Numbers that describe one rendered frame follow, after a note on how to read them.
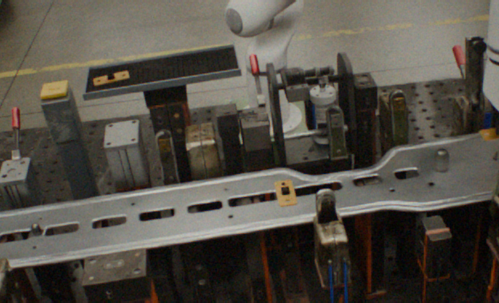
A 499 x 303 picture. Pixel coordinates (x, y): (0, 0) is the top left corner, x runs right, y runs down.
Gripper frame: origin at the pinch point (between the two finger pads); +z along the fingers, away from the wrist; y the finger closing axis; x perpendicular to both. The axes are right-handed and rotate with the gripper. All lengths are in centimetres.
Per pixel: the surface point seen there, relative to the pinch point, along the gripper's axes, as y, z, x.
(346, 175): -2.8, 9.2, -32.9
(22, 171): -15, 3, -104
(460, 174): 3.2, 9.4, -9.7
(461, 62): -21.9, -3.1, -0.4
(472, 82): -14.7, -1.7, -0.7
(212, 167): -12, 8, -61
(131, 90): -27, -6, -77
